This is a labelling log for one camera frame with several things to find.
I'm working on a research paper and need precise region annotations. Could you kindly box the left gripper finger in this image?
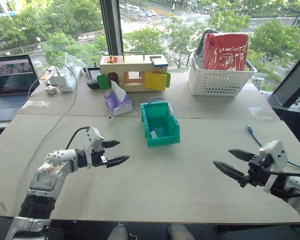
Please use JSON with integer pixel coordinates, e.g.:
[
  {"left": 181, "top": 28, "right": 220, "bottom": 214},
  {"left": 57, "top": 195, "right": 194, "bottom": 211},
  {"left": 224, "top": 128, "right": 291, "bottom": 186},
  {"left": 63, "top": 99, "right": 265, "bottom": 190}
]
[
  {"left": 105, "top": 155, "right": 130, "bottom": 169},
  {"left": 101, "top": 139, "right": 122, "bottom": 149}
]

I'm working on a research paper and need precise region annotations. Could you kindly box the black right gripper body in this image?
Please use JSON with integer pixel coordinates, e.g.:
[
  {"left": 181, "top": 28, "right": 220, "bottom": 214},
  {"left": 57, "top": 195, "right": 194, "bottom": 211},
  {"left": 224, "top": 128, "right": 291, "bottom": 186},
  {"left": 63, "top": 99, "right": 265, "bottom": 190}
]
[{"left": 239, "top": 154, "right": 273, "bottom": 189}]

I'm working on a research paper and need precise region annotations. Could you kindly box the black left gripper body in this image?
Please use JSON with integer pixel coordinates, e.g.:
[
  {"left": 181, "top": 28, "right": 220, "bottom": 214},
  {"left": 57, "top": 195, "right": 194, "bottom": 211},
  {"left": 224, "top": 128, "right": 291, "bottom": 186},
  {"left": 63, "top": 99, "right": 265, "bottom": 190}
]
[{"left": 90, "top": 146, "right": 109, "bottom": 168}]

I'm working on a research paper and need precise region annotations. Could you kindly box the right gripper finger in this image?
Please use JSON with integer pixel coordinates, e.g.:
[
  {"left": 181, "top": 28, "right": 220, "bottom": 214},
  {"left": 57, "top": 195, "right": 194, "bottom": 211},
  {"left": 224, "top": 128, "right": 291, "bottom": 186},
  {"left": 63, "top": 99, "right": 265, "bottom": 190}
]
[
  {"left": 212, "top": 160, "right": 248, "bottom": 185},
  {"left": 228, "top": 149, "right": 257, "bottom": 162}
]

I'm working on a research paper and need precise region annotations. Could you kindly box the purple tissue pack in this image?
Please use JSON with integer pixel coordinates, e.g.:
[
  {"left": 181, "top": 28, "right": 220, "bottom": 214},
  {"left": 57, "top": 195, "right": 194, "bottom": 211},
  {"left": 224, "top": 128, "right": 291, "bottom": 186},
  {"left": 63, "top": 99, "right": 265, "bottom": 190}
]
[{"left": 103, "top": 80, "right": 134, "bottom": 117}]

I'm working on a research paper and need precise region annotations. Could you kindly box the clear plastic film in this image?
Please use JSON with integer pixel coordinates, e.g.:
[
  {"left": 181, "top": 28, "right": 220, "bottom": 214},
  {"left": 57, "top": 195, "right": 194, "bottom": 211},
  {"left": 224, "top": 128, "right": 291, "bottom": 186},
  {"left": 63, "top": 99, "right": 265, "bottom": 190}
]
[{"left": 248, "top": 106, "right": 274, "bottom": 117}]

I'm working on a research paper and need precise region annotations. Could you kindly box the green plastic bin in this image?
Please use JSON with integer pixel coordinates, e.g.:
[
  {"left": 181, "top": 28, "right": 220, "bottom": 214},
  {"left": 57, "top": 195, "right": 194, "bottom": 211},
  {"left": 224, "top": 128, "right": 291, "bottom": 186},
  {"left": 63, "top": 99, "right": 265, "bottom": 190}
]
[{"left": 140, "top": 100, "right": 181, "bottom": 148}]

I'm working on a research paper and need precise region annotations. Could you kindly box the white rounded shape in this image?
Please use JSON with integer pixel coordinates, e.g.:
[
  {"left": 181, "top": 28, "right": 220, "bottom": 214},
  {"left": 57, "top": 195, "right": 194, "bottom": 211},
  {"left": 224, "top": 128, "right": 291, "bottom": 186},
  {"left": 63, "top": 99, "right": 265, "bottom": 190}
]
[
  {"left": 167, "top": 224, "right": 196, "bottom": 240},
  {"left": 107, "top": 223, "right": 129, "bottom": 240}
]

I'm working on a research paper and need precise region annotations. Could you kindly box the black handheld controller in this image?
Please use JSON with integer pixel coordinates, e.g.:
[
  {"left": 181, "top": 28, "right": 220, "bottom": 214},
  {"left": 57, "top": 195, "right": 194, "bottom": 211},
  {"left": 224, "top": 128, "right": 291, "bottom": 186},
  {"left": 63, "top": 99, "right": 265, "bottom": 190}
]
[{"left": 83, "top": 65, "right": 102, "bottom": 90}]

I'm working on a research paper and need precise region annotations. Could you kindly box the white power strip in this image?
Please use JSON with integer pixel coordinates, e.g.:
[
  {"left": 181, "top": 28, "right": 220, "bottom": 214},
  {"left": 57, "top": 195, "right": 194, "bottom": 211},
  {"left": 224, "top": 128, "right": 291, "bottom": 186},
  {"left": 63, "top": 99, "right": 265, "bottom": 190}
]
[{"left": 56, "top": 65, "right": 83, "bottom": 93}]

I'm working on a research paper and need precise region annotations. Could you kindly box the white perforated plastic basket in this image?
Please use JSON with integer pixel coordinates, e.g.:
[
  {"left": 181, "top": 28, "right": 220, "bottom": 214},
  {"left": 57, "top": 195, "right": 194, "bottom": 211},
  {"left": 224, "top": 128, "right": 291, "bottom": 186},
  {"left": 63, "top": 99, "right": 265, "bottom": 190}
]
[{"left": 188, "top": 56, "right": 258, "bottom": 97}]

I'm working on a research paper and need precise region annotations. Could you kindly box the wooden latch box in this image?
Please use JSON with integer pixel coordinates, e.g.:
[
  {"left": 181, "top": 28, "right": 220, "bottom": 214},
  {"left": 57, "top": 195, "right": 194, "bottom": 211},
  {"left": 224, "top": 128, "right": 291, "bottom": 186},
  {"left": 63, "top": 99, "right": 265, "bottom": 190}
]
[{"left": 96, "top": 50, "right": 172, "bottom": 94}]

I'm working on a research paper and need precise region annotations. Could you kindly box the small white rounded gadget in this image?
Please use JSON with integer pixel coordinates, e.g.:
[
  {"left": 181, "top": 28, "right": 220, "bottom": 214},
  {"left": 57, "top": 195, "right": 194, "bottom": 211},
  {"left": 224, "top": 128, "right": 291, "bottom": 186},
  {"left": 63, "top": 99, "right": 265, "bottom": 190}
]
[{"left": 44, "top": 84, "right": 59, "bottom": 95}]

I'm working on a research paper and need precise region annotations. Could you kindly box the white charger block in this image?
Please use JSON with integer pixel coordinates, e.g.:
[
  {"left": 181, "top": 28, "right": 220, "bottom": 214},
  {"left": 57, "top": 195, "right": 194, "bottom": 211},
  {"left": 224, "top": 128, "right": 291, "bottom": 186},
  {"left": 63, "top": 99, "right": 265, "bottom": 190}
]
[{"left": 51, "top": 70, "right": 69, "bottom": 87}]

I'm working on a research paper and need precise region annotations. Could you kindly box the red plastic bag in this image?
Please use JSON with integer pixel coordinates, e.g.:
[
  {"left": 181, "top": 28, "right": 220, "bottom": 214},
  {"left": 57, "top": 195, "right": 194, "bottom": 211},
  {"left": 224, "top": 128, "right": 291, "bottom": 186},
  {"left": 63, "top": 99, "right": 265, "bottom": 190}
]
[{"left": 203, "top": 32, "right": 250, "bottom": 71}]

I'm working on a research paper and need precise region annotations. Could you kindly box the dark window pillar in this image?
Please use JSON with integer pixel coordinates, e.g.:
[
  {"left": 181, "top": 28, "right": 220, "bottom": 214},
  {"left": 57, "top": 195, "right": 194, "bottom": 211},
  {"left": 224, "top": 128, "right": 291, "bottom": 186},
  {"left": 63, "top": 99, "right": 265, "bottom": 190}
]
[{"left": 99, "top": 0, "right": 124, "bottom": 57}]

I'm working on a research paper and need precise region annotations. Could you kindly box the blue laptop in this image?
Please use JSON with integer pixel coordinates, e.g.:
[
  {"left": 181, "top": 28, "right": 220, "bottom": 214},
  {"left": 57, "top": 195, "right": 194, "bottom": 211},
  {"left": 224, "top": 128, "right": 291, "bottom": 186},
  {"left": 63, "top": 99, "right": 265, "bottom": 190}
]
[{"left": 0, "top": 54, "right": 41, "bottom": 123}]

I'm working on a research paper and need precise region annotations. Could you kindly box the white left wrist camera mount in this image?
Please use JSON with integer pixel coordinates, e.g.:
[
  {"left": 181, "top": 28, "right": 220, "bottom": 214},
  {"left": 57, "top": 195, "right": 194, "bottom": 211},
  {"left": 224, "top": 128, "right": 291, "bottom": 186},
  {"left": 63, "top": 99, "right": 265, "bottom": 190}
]
[{"left": 82, "top": 126, "right": 106, "bottom": 169}]

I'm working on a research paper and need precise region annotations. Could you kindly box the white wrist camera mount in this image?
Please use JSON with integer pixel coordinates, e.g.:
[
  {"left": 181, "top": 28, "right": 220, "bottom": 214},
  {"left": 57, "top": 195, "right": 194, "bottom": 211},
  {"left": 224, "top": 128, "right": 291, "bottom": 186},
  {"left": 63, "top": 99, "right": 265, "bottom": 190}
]
[
  {"left": 258, "top": 140, "right": 289, "bottom": 194},
  {"left": 82, "top": 126, "right": 106, "bottom": 169}
]

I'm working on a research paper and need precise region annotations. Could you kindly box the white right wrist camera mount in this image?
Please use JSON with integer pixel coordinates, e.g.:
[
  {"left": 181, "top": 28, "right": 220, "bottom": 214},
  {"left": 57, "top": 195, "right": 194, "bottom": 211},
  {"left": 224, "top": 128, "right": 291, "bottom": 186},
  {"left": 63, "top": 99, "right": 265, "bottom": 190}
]
[{"left": 258, "top": 140, "right": 289, "bottom": 194}]

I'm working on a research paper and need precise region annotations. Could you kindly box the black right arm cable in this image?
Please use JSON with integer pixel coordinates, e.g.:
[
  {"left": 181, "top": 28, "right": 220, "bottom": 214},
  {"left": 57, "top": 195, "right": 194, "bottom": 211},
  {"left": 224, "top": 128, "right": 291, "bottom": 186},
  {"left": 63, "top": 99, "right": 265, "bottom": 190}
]
[{"left": 261, "top": 166, "right": 300, "bottom": 180}]

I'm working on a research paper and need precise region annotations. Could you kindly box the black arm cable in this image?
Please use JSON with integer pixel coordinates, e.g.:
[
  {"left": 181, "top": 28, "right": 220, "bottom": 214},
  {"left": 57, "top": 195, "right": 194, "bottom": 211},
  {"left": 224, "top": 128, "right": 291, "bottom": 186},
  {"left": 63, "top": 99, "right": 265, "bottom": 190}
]
[
  {"left": 65, "top": 126, "right": 91, "bottom": 150},
  {"left": 261, "top": 166, "right": 300, "bottom": 180}
]

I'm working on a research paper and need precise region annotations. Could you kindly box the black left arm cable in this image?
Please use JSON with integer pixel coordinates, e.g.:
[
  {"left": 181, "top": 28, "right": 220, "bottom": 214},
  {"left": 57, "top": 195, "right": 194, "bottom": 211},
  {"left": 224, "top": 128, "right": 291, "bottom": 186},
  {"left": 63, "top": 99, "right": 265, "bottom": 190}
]
[{"left": 65, "top": 126, "right": 91, "bottom": 150}]

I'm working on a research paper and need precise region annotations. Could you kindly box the long white cable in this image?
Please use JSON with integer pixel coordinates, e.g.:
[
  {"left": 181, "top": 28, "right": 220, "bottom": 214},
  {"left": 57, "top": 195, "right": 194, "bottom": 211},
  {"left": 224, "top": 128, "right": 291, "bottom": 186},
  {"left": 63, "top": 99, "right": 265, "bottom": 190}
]
[{"left": 26, "top": 62, "right": 79, "bottom": 173}]

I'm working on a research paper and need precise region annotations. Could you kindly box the short blue cable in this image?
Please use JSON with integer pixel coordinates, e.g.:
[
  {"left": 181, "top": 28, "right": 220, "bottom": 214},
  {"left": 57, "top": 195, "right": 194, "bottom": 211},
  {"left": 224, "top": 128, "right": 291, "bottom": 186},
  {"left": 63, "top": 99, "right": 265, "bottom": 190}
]
[{"left": 147, "top": 97, "right": 165, "bottom": 105}]

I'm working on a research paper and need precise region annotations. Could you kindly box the white laptop charging cable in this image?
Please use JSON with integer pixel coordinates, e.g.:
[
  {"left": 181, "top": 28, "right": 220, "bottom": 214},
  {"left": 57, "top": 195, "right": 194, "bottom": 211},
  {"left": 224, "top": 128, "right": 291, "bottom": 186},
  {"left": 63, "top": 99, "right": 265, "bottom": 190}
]
[{"left": 27, "top": 73, "right": 53, "bottom": 100}]

